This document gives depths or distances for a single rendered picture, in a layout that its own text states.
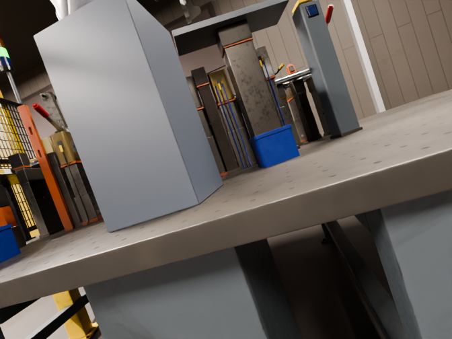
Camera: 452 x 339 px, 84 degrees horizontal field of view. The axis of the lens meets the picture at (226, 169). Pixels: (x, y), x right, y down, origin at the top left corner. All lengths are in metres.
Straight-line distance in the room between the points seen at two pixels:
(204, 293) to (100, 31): 0.48
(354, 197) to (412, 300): 0.16
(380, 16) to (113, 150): 3.30
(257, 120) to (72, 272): 0.62
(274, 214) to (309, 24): 0.76
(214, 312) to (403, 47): 3.33
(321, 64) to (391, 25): 2.64
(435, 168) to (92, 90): 0.52
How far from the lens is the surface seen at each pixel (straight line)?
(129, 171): 0.50
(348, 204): 0.30
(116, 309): 0.55
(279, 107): 1.01
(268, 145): 0.70
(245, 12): 0.89
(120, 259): 0.38
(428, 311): 0.42
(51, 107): 1.17
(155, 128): 0.47
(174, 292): 0.48
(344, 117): 0.92
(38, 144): 1.19
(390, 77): 3.41
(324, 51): 0.95
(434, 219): 0.38
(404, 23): 3.59
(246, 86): 0.84
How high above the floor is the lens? 0.76
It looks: 3 degrees down
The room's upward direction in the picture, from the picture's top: 20 degrees counter-clockwise
